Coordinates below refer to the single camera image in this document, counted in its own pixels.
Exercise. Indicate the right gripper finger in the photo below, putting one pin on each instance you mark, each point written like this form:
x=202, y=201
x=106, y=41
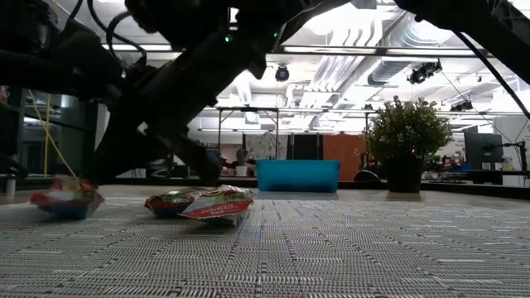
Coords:
x=120, y=136
x=194, y=153

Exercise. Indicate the red green chocolate chip bar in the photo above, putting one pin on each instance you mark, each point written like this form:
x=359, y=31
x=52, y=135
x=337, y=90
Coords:
x=219, y=207
x=66, y=203
x=165, y=205

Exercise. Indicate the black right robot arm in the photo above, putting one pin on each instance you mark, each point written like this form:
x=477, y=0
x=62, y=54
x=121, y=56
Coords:
x=476, y=20

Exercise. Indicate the white patterned board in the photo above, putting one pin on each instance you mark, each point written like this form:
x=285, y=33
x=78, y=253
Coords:
x=265, y=145

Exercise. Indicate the black round ceiling spotlight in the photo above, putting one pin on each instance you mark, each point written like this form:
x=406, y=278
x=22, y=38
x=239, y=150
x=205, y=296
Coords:
x=422, y=72
x=282, y=73

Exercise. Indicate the teal plastic bin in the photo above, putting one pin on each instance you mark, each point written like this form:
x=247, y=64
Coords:
x=298, y=176

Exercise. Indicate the black partition panel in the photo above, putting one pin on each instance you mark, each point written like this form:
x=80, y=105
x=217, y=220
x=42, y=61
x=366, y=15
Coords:
x=306, y=147

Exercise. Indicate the orange partition panel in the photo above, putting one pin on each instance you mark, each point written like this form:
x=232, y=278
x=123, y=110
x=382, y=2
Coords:
x=348, y=149

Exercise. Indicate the black office chair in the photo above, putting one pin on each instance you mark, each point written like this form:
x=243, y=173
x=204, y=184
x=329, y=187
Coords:
x=366, y=176

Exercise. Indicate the grey woven placemat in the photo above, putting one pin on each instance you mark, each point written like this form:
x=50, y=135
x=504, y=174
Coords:
x=372, y=269

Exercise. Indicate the potted green artificial plant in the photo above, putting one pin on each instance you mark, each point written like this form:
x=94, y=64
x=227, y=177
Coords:
x=408, y=128

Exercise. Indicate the black metal stand frame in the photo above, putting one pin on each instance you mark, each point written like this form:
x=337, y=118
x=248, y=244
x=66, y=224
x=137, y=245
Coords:
x=248, y=109

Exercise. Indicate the silver ceiling air duct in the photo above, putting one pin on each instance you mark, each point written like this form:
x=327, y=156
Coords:
x=389, y=70

